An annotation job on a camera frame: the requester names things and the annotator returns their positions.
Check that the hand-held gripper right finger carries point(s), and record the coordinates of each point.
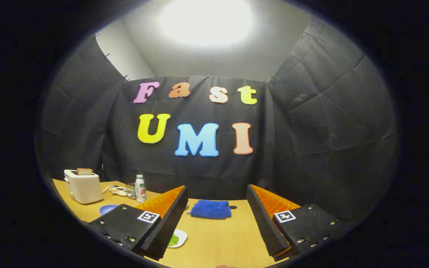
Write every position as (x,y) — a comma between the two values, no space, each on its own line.
(263,219)

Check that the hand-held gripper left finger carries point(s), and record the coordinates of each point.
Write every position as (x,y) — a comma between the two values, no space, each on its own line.
(169,219)

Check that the toasted bread slice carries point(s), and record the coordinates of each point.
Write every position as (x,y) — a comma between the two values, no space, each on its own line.
(84,171)

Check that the white square dish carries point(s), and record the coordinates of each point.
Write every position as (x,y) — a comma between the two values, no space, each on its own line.
(182,236)

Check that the white bottle with green cap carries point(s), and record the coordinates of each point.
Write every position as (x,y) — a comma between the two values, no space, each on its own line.
(140,190)

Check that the blue towel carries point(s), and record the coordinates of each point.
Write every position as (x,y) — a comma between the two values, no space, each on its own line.
(210,209)

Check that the white divided condiment dish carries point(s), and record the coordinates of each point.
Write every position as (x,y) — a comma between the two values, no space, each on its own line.
(118,191)

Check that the blue plate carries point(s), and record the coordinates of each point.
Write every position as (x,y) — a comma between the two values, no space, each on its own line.
(107,209)

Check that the black backdrop cloth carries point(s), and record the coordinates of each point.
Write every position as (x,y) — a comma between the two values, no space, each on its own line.
(311,149)

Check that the white toaster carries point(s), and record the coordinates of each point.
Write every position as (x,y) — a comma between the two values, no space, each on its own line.
(84,188)

